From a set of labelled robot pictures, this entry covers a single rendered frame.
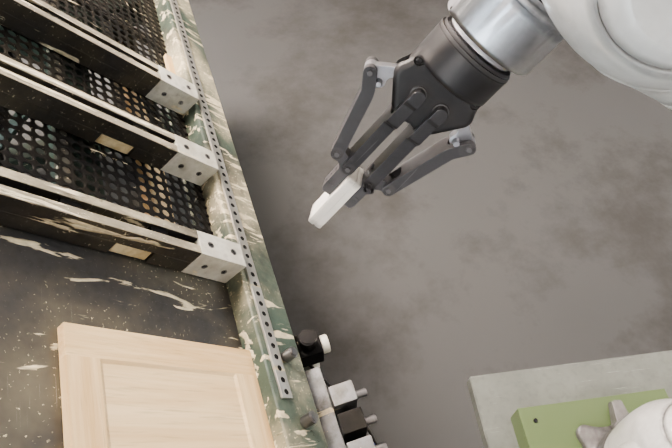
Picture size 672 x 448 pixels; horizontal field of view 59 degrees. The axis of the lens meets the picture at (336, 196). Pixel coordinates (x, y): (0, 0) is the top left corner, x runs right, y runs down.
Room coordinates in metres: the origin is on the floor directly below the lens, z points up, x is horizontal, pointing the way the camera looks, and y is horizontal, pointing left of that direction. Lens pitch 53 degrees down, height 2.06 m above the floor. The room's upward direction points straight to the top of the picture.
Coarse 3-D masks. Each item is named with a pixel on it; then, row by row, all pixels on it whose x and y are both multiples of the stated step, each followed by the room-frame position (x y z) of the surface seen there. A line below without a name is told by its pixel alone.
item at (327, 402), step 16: (304, 336) 0.57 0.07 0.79; (320, 336) 0.59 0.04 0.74; (304, 352) 0.54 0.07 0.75; (320, 352) 0.54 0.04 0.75; (304, 368) 0.54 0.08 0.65; (320, 384) 0.47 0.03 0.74; (336, 384) 0.46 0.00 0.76; (352, 384) 0.46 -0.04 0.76; (320, 400) 0.44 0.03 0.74; (336, 400) 0.43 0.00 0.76; (352, 400) 0.43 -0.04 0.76; (320, 416) 0.40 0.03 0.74; (336, 416) 0.42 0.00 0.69; (352, 416) 0.39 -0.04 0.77; (368, 416) 0.41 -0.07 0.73; (336, 432) 0.37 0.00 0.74; (352, 432) 0.36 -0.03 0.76; (368, 432) 0.41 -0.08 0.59
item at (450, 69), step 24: (432, 48) 0.38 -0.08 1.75; (456, 48) 0.37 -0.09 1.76; (408, 72) 0.39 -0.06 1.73; (432, 72) 0.37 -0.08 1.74; (456, 72) 0.36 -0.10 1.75; (480, 72) 0.36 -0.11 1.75; (504, 72) 0.37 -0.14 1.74; (432, 96) 0.38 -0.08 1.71; (456, 96) 0.36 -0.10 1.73; (480, 96) 0.36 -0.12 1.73; (408, 120) 0.37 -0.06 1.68; (456, 120) 0.37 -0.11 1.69
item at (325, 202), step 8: (352, 176) 0.36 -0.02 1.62; (344, 184) 0.35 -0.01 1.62; (352, 184) 0.35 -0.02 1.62; (336, 192) 0.35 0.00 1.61; (344, 192) 0.35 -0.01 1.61; (320, 200) 0.36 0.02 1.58; (328, 200) 0.35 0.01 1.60; (336, 200) 0.35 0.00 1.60; (312, 208) 0.36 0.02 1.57; (320, 208) 0.35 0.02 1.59; (328, 208) 0.34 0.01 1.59; (312, 216) 0.34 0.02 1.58; (320, 216) 0.34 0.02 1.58
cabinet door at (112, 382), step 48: (96, 336) 0.40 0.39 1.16; (144, 336) 0.43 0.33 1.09; (96, 384) 0.32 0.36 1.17; (144, 384) 0.34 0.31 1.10; (192, 384) 0.37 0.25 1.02; (240, 384) 0.40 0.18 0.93; (96, 432) 0.25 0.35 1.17; (144, 432) 0.27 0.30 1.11; (192, 432) 0.29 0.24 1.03; (240, 432) 0.31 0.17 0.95
